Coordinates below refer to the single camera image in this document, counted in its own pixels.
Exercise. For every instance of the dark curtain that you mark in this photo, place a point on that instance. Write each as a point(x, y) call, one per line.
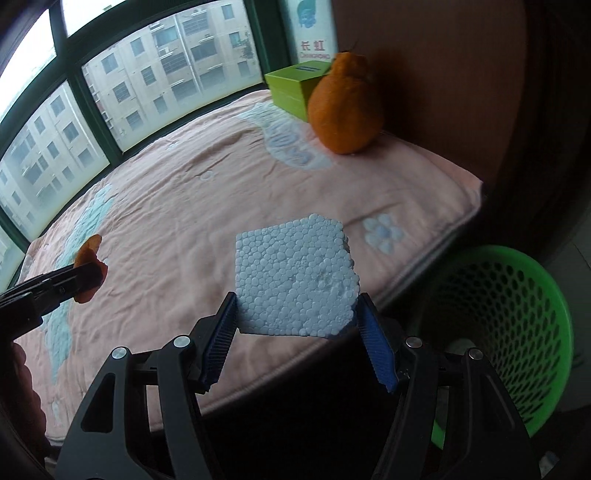
point(554, 115)

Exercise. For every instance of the brown wooden panel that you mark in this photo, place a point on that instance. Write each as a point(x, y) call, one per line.
point(438, 69)

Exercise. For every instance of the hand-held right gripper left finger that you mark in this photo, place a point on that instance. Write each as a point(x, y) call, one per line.
point(219, 344)

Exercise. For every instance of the pink flower-print blanket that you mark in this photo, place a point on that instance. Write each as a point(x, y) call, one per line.
point(184, 207)

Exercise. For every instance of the orange peel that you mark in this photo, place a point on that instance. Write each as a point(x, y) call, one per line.
point(90, 251)

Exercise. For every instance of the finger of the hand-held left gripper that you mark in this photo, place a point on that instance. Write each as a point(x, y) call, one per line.
point(64, 286)

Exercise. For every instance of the white printed carton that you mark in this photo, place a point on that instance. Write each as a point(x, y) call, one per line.
point(314, 27)

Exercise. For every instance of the apartment building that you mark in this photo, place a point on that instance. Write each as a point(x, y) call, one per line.
point(184, 46)

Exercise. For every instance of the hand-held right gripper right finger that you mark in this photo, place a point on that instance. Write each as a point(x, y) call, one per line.
point(376, 346)

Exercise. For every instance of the dark green window frame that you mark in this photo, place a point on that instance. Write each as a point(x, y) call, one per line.
point(76, 78)

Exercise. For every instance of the green perforated plastic basket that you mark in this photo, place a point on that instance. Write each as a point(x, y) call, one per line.
point(549, 323)

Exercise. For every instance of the orange knobbed citrus fruit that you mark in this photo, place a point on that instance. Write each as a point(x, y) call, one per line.
point(346, 106)

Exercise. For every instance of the green cardboard box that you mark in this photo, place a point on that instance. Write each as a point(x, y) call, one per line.
point(288, 87)

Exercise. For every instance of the white foam piece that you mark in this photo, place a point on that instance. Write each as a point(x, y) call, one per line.
point(295, 277)

